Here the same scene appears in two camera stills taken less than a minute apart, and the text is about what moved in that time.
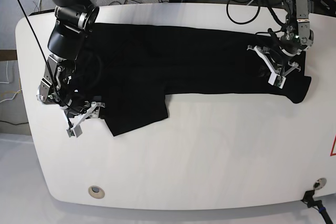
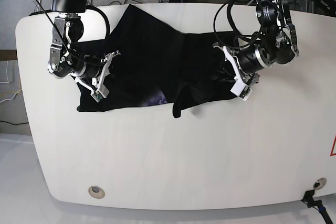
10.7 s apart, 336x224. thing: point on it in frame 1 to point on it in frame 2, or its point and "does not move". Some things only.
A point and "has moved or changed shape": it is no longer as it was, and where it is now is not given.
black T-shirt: x=130 y=70 has moved or changed shape
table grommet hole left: x=96 y=192 does not move
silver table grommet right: x=319 y=183 does not move
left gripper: x=76 y=106 to x=88 y=71
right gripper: x=280 y=59 to x=251 y=59
